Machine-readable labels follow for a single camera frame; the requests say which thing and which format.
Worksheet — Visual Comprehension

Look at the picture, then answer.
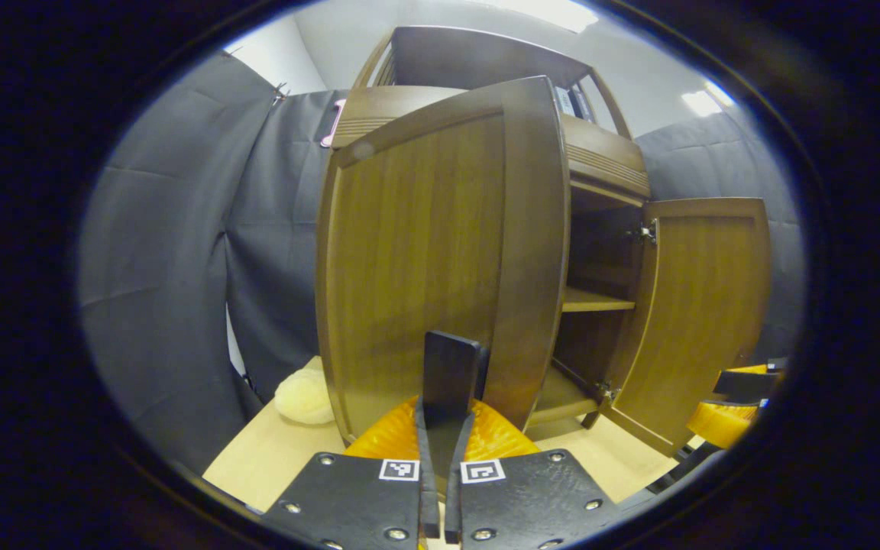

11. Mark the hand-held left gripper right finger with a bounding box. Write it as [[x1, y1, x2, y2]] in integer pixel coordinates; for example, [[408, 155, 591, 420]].
[[444, 397, 624, 550]]

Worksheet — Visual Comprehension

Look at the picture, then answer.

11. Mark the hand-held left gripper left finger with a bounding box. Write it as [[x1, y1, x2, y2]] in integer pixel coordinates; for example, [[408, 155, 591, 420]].
[[260, 395, 441, 550]]

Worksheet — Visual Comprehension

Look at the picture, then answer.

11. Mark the wooden shoe cabinet door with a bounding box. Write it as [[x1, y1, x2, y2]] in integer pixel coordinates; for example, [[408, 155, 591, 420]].
[[581, 197, 772, 458], [315, 75, 571, 446]]

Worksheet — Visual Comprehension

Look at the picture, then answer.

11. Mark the black door handle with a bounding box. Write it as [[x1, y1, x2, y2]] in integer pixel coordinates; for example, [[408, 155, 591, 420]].
[[422, 330, 490, 419]]

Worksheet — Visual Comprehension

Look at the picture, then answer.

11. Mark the wooden double-door shoe cabinet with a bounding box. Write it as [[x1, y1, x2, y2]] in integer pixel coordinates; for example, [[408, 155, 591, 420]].
[[331, 25, 652, 442]]

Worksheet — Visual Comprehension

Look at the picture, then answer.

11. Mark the cream plush toy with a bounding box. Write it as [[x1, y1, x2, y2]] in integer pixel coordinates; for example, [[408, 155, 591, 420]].
[[273, 368, 337, 426]]

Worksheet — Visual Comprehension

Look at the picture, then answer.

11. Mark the small ceiling light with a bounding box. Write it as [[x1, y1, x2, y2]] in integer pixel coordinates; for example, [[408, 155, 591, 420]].
[[680, 79, 736, 118]]

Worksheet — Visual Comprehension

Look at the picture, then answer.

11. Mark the dark slim book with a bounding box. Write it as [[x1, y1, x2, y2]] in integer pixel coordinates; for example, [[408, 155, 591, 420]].
[[571, 82, 596, 124]]

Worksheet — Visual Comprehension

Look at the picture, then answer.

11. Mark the black backdrop cloth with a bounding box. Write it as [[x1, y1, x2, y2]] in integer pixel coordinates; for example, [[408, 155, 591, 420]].
[[77, 52, 804, 476]]

